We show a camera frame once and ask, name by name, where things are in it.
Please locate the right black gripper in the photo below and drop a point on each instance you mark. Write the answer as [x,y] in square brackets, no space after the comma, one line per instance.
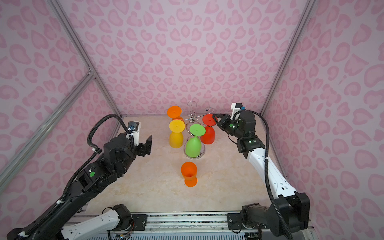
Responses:
[226,119]

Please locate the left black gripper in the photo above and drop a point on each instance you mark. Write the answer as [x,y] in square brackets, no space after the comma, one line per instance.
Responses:
[145,147]

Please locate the red plastic wine glass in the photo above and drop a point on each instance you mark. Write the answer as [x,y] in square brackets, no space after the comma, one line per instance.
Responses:
[209,137]

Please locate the green plastic wine glass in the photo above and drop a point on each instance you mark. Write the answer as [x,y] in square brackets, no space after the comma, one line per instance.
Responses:
[194,144]

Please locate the orange plastic wine glass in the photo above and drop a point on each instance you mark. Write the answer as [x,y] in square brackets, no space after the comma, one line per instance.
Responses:
[189,172]

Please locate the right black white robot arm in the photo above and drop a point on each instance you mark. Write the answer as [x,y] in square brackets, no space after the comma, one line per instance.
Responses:
[289,210]

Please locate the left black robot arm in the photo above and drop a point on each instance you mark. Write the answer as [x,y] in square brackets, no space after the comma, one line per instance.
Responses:
[103,168]

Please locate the yellow plastic wine glass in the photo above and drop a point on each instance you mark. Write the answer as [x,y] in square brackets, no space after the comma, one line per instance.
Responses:
[176,137]

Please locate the chrome wine glass rack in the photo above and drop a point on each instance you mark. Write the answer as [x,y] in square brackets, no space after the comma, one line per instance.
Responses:
[192,119]

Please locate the dark orange wine glass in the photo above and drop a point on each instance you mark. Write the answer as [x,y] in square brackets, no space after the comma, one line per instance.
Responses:
[174,113]

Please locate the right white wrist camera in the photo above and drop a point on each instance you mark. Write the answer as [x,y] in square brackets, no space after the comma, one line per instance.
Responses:
[236,109]

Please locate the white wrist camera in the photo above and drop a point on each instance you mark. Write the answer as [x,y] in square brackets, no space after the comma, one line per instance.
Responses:
[134,132]
[236,109]

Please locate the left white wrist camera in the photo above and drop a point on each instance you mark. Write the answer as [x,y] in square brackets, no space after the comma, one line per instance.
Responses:
[134,132]

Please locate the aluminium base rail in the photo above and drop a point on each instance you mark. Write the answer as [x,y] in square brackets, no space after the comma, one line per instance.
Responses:
[165,226]

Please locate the aluminium frame corner profile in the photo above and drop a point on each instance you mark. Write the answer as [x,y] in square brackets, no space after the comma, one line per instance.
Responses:
[45,68]

